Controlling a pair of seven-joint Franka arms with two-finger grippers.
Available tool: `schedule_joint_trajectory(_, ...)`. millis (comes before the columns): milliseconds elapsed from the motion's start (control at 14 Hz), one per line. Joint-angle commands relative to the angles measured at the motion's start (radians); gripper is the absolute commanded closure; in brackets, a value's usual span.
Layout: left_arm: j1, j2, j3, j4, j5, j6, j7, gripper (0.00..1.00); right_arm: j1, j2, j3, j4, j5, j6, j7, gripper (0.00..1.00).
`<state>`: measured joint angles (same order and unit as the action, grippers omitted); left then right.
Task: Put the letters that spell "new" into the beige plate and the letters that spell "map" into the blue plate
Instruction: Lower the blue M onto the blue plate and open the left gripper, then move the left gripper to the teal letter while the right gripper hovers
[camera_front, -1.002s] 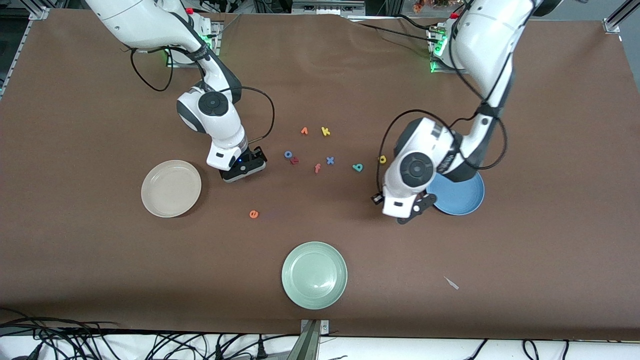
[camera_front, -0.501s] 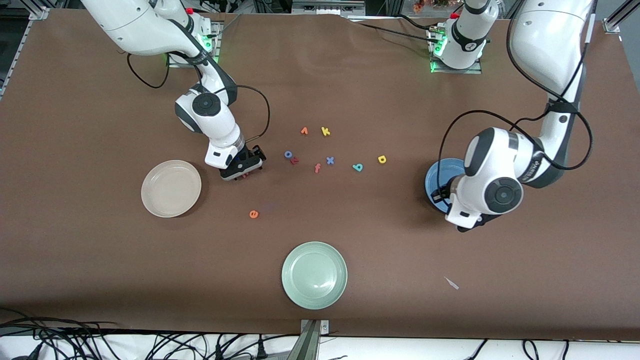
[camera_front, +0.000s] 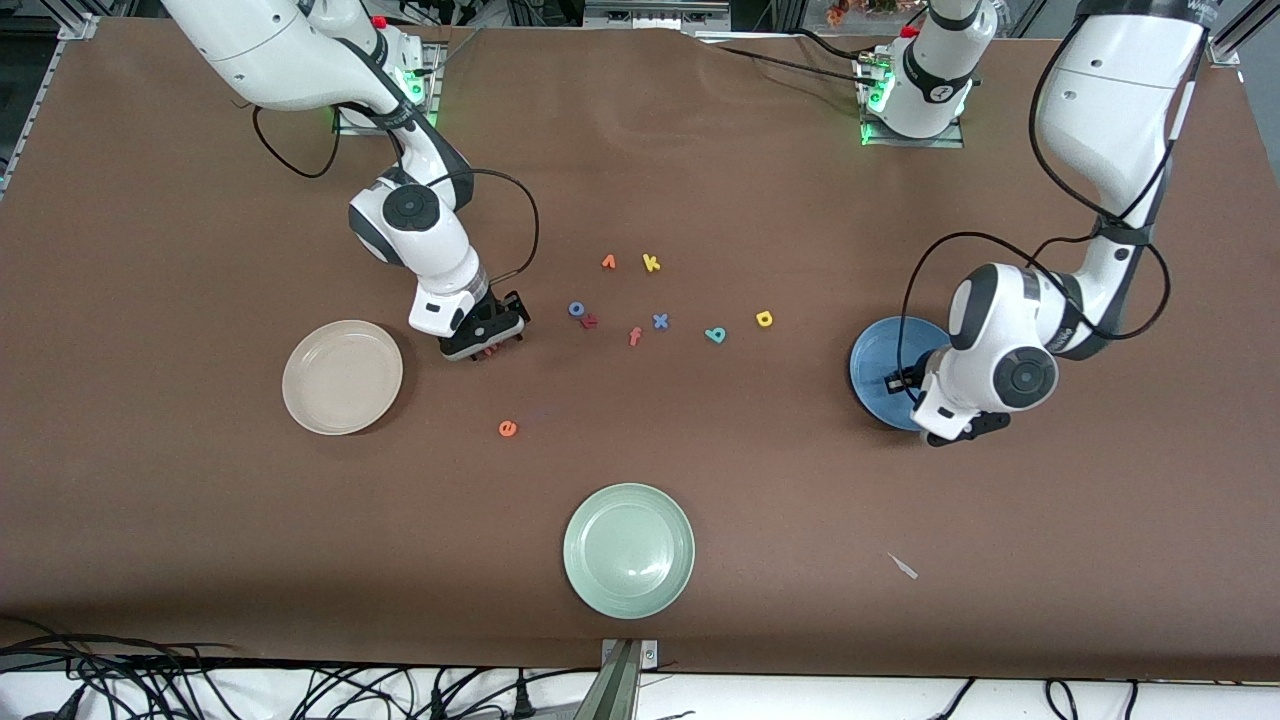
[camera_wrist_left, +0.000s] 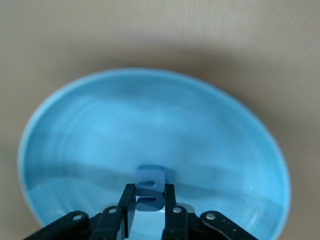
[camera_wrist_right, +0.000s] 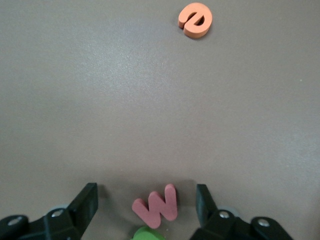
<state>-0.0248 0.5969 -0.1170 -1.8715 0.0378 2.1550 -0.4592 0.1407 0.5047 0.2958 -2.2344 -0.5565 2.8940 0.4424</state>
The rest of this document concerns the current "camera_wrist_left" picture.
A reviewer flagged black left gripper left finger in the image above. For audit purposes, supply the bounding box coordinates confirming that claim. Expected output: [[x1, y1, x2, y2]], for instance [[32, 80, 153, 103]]
[[27, 183, 137, 240]]

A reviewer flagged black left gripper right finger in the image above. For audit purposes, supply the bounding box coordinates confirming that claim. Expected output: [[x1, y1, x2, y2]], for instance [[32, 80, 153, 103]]
[[161, 184, 258, 240]]

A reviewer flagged blue foam letter m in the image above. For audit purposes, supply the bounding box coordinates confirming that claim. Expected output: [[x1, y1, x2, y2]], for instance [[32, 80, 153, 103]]
[[133, 164, 167, 212]]

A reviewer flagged blue plate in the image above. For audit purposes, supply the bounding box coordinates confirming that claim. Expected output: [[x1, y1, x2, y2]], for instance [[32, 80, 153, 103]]
[[17, 67, 292, 240]]

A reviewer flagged brown table cover sheet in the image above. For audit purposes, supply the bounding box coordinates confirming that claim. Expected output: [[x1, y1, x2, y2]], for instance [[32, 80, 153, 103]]
[[0, 0, 320, 240]]

